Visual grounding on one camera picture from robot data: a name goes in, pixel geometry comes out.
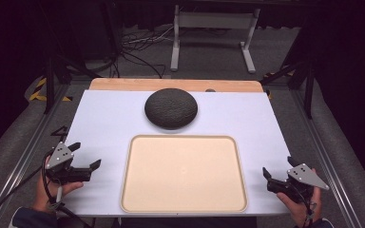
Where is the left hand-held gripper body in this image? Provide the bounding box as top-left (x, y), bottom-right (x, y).
top-left (45, 142), bottom-right (93, 185)

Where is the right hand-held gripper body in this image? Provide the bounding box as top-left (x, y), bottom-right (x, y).
top-left (266, 162), bottom-right (331, 204)

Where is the beige plastic tray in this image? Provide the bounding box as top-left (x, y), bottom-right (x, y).
top-left (120, 134), bottom-right (249, 214)

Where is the person's right hand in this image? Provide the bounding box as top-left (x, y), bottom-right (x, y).
top-left (276, 186), bottom-right (323, 228)

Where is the person's left hand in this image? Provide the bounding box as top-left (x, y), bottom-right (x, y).
top-left (32, 170), bottom-right (85, 213)

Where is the white board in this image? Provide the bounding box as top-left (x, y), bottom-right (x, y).
top-left (56, 89), bottom-right (295, 219)

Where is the yellow black floor tape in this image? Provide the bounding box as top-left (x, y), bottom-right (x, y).
top-left (263, 69), bottom-right (297, 100)
top-left (28, 77), bottom-right (74, 104)

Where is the black tripod stand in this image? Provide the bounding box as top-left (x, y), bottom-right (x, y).
top-left (259, 56), bottom-right (316, 121)
top-left (42, 51), bottom-right (104, 116)

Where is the wooden table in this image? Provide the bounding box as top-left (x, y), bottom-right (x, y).
top-left (88, 77), bottom-right (264, 94)

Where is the white metal stand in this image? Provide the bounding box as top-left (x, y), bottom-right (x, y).
top-left (169, 4), bottom-right (261, 75)

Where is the small black triangular bracket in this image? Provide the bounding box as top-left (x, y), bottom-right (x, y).
top-left (49, 124), bottom-right (69, 143)

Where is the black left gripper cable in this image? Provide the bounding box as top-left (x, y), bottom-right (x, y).
top-left (0, 150), bottom-right (93, 228)

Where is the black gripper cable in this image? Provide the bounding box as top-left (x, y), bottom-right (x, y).
top-left (293, 184), bottom-right (318, 228)
top-left (0, 150), bottom-right (93, 228)

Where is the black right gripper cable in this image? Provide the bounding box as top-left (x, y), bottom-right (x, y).
top-left (293, 184), bottom-right (318, 228)

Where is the aluminium rail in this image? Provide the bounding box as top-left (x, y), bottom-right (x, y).
top-left (0, 83), bottom-right (74, 228)
top-left (288, 89), bottom-right (363, 228)

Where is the bundle of floor cables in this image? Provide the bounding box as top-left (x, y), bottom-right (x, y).
top-left (115, 26), bottom-right (176, 80)

